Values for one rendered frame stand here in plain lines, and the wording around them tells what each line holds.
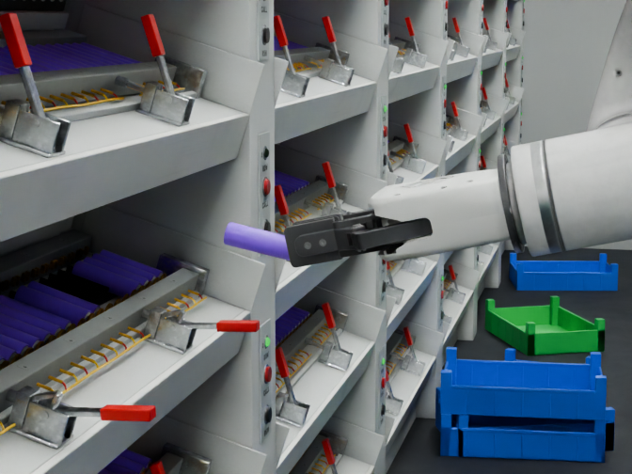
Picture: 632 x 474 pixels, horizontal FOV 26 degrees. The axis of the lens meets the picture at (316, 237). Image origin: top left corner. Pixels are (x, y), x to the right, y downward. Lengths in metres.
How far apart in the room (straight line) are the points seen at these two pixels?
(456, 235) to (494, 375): 1.76
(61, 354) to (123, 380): 0.07
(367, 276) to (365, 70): 0.31
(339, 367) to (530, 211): 0.92
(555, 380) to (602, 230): 1.75
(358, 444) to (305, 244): 1.09
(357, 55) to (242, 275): 0.73
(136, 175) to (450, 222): 0.24
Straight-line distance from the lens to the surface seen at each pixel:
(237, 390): 1.38
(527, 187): 0.99
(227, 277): 1.35
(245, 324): 1.16
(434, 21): 2.70
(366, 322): 2.06
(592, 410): 2.56
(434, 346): 2.77
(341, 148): 2.02
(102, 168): 0.97
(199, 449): 1.40
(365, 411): 2.09
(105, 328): 1.11
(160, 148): 1.08
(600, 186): 0.99
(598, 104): 1.10
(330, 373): 1.85
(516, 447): 2.58
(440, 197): 0.99
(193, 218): 1.35
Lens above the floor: 0.80
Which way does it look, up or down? 9 degrees down
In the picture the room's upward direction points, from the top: straight up
